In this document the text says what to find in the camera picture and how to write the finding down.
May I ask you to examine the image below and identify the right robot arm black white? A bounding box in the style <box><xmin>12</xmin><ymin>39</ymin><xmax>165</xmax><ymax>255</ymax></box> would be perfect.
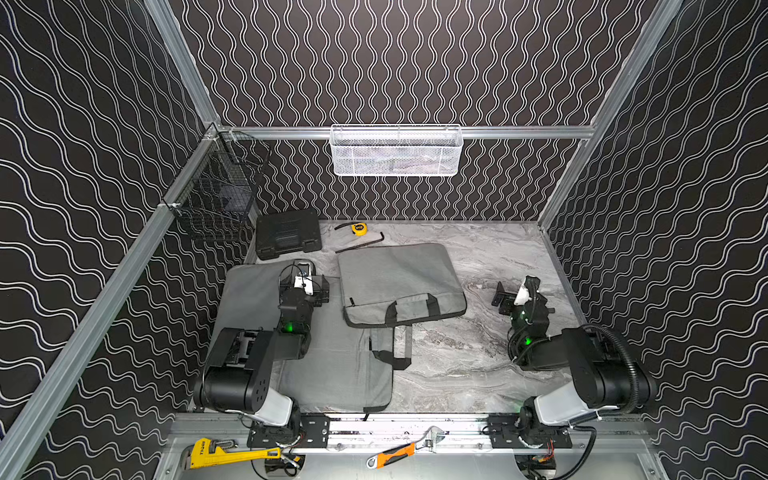
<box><xmin>491</xmin><ymin>276</ymin><xmax>658</xmax><ymax>448</ymax></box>

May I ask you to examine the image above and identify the yellow pipe wrench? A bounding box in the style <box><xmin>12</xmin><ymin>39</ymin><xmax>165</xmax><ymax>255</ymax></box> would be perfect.
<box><xmin>181</xmin><ymin>438</ymin><xmax>282</xmax><ymax>470</ymax></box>

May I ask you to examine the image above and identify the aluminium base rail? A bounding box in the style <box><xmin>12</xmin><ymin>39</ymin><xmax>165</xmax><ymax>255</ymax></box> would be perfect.
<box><xmin>293</xmin><ymin>413</ymin><xmax>572</xmax><ymax>453</ymax></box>

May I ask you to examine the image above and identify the orange adjustable wrench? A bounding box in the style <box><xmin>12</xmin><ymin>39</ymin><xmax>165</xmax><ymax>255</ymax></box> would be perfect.
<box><xmin>366</xmin><ymin>426</ymin><xmax>448</xmax><ymax>470</ymax></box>

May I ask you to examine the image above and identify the black plastic tool case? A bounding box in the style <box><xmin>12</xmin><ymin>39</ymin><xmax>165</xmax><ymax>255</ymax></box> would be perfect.
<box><xmin>255</xmin><ymin>209</ymin><xmax>323</xmax><ymax>260</ymax></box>

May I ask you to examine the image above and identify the grey zippered laptop bag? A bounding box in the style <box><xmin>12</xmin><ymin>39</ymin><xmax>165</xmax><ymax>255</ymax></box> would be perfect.
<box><xmin>337</xmin><ymin>243</ymin><xmax>468</xmax><ymax>329</ymax></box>

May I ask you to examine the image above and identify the yellow tape measure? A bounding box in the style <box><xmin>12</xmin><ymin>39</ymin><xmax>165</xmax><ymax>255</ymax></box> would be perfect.
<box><xmin>335</xmin><ymin>222</ymin><xmax>368</xmax><ymax>237</ymax></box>

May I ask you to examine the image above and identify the black wire basket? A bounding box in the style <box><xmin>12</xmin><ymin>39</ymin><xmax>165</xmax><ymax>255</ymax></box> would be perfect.
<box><xmin>170</xmin><ymin>128</ymin><xmax>274</xmax><ymax>243</ymax></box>

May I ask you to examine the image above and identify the white wire mesh basket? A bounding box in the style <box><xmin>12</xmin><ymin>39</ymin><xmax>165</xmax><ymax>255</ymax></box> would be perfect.
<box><xmin>329</xmin><ymin>124</ymin><xmax>464</xmax><ymax>177</ymax></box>

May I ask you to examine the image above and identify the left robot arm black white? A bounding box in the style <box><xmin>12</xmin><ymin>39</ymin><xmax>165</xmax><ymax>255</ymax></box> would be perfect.
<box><xmin>193</xmin><ymin>259</ymin><xmax>330</xmax><ymax>445</ymax></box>

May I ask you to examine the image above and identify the black hex key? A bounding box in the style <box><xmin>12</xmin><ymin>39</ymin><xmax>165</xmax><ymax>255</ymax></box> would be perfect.
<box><xmin>334</xmin><ymin>232</ymin><xmax>386</xmax><ymax>254</ymax></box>

